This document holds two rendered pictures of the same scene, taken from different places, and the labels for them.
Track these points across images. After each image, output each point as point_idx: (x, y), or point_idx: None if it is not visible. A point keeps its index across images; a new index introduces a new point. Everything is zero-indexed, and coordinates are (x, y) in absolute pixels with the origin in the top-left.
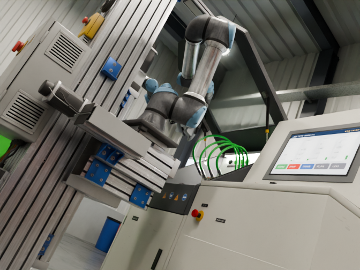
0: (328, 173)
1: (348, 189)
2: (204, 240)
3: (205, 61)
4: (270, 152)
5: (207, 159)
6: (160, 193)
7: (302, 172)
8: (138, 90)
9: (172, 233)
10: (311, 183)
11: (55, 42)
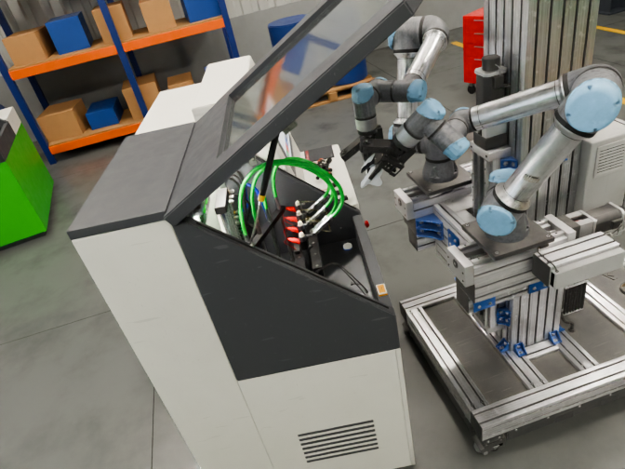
0: (288, 139)
1: (293, 143)
2: None
3: None
4: (277, 146)
5: (242, 242)
6: (404, 221)
7: (289, 148)
8: (473, 138)
9: None
10: (293, 153)
11: None
